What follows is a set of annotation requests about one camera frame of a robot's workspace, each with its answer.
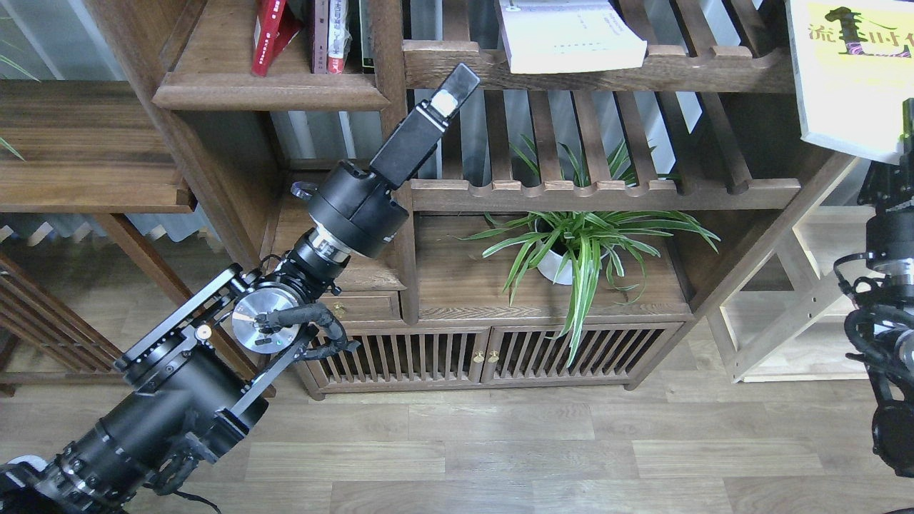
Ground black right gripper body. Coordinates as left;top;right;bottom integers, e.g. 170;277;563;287
856;98;913;214

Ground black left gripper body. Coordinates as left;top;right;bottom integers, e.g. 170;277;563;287
370;104;453;188

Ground left gripper white-tipped finger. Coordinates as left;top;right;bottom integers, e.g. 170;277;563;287
428;63;481;121

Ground yellow green book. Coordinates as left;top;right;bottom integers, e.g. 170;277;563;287
786;1;913;165

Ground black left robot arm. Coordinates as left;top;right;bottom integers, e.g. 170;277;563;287
2;63;480;513

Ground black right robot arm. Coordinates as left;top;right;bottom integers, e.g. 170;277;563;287
833;99;913;478

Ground white book on shelf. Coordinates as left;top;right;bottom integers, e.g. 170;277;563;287
496;1;647;74

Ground light wooden shelf unit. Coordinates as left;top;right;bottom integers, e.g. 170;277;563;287
703;93;914;383

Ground red white upright book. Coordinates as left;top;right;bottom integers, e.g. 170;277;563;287
326;0;351;74

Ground dark wooden bookshelf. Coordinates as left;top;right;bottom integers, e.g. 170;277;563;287
85;1;851;388

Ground white plant pot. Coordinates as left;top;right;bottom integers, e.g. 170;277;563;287
536;249;574;286

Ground green spider plant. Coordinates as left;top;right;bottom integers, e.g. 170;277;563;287
457;133;720;365

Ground left slatted cabinet door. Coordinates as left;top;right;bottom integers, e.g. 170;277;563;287
306;326;491;393

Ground slatted cabinet door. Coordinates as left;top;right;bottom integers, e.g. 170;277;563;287
471;322;680;387
306;326;491;393

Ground right slatted cabinet door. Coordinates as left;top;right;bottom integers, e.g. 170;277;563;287
471;322;680;387

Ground dark wooden side table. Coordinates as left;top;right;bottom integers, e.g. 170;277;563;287
0;80;276;399

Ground dark slatted wooden rack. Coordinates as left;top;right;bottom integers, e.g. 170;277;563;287
1;255;124;397

